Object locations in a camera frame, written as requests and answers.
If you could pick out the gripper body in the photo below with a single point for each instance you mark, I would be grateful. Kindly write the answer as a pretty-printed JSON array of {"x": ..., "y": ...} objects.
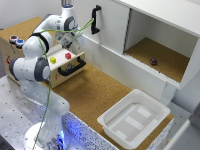
[{"x": 71, "y": 40}]

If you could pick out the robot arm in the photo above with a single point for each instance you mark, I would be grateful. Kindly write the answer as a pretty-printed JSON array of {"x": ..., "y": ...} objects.
[{"x": 31, "y": 68}]

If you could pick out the wooden drawer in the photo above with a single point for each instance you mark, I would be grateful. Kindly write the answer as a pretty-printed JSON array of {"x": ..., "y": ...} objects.
[{"x": 66, "y": 79}]

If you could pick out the wooden drawer box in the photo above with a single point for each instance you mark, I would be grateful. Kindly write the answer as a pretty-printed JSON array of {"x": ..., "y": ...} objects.
[{"x": 24, "y": 29}]

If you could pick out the yellow block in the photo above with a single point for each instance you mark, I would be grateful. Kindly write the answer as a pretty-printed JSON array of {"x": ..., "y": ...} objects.
[{"x": 52, "y": 60}]

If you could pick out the white sliding door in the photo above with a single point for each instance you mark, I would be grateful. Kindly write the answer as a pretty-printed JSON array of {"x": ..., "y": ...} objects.
[{"x": 111, "y": 23}]

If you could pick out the blue button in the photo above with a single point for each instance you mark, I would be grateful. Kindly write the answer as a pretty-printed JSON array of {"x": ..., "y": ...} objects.
[{"x": 20, "y": 42}]

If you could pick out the red button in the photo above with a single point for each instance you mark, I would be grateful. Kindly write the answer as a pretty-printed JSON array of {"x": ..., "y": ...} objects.
[{"x": 13, "y": 38}]

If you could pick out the purple block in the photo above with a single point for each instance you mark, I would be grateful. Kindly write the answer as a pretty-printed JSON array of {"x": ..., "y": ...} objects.
[{"x": 153, "y": 61}]

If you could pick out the white cabinet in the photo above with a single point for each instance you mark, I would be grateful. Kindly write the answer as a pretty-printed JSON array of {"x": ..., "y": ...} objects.
[{"x": 156, "y": 20}]

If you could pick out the white plastic box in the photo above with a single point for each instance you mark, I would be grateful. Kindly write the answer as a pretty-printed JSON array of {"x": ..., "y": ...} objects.
[{"x": 133, "y": 120}]

